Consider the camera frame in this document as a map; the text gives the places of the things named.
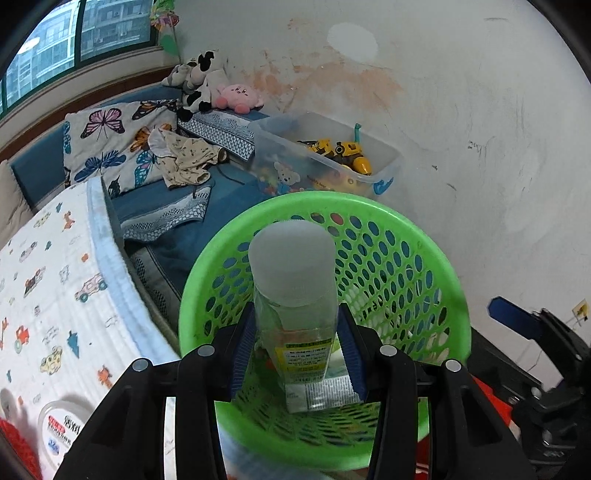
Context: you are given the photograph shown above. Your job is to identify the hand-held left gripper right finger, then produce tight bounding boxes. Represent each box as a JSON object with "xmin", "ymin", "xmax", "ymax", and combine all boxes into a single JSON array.
[{"xmin": 339, "ymin": 305, "xmax": 539, "ymax": 480}]

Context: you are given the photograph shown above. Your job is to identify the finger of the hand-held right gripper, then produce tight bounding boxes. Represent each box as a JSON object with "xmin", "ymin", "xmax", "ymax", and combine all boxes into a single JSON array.
[
  {"xmin": 489, "ymin": 298, "xmax": 544, "ymax": 340},
  {"xmin": 471, "ymin": 328, "xmax": 546, "ymax": 398}
]

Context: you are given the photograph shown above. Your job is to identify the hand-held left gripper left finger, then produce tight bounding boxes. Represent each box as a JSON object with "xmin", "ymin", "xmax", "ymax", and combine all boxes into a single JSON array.
[{"xmin": 53, "ymin": 316, "xmax": 256, "ymax": 480}]

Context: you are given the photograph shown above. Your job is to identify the white milk carton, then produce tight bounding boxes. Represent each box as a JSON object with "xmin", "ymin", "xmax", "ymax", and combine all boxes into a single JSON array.
[{"xmin": 284, "ymin": 346, "xmax": 360, "ymax": 412}]

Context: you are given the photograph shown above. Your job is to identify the green plastic basket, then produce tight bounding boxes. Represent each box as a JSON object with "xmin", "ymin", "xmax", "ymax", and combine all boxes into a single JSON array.
[{"xmin": 178, "ymin": 191, "xmax": 472, "ymax": 446}]

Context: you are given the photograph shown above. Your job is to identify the clear plastic bottle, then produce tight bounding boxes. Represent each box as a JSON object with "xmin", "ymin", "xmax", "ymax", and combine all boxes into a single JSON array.
[{"xmin": 248, "ymin": 222, "xmax": 335, "ymax": 411}]

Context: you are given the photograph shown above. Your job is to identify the red mesh foil wrapper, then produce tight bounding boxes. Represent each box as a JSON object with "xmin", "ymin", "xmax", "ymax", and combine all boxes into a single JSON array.
[{"xmin": 0, "ymin": 418, "xmax": 42, "ymax": 480}]

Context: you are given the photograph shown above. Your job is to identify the grey patterned cloth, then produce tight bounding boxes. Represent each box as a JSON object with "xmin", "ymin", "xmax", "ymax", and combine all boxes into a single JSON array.
[{"xmin": 121, "ymin": 187, "xmax": 215, "ymax": 243}]

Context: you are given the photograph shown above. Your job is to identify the white round lidded tub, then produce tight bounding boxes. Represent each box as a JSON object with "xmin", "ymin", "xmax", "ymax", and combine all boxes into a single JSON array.
[{"xmin": 38, "ymin": 401, "xmax": 93, "ymax": 480}]

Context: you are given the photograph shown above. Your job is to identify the beige printed child garment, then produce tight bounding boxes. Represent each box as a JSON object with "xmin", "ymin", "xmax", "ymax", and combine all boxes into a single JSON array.
[{"xmin": 148, "ymin": 129, "xmax": 229, "ymax": 190}]

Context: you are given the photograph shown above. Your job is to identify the yellow toy excavator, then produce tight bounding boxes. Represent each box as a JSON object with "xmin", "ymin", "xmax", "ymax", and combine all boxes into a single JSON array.
[{"xmin": 298, "ymin": 138, "xmax": 372, "ymax": 176}]

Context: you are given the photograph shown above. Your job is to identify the clear storage box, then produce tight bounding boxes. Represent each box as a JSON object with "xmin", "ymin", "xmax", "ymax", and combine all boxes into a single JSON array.
[{"xmin": 252, "ymin": 112, "xmax": 402, "ymax": 199}]

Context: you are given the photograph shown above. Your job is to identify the large butterfly pillow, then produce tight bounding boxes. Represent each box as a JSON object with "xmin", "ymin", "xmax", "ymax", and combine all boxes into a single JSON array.
[{"xmin": 62, "ymin": 99, "xmax": 181, "ymax": 199}]

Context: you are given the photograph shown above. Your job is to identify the pink plush toy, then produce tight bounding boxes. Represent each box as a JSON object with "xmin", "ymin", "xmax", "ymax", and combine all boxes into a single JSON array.
[{"xmin": 211, "ymin": 83, "xmax": 264, "ymax": 114}]

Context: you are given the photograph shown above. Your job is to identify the black white cow plush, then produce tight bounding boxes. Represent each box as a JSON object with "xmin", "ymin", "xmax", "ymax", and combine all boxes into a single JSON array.
[{"xmin": 178, "ymin": 51, "xmax": 225, "ymax": 123}]

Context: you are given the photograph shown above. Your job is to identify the blue sofa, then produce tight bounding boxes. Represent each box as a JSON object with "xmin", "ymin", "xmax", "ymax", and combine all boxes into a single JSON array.
[{"xmin": 9, "ymin": 88, "xmax": 278, "ymax": 324}]

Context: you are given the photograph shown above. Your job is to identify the beige cushion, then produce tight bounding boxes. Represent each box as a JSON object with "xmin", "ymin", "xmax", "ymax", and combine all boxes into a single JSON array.
[{"xmin": 0, "ymin": 159, "xmax": 35, "ymax": 241}]

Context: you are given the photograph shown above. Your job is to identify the grey plush toy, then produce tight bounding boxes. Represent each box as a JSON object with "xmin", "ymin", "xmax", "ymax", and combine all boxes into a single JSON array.
[{"xmin": 161, "ymin": 64, "xmax": 195, "ymax": 89}]

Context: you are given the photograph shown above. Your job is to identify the colourful pinwheel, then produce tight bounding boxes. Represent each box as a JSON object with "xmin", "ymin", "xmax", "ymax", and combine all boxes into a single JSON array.
[{"xmin": 150, "ymin": 0, "xmax": 183, "ymax": 58}]

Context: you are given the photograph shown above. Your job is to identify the window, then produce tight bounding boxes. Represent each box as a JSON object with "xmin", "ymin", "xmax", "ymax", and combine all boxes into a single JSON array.
[{"xmin": 0, "ymin": 0, "xmax": 155, "ymax": 116}]

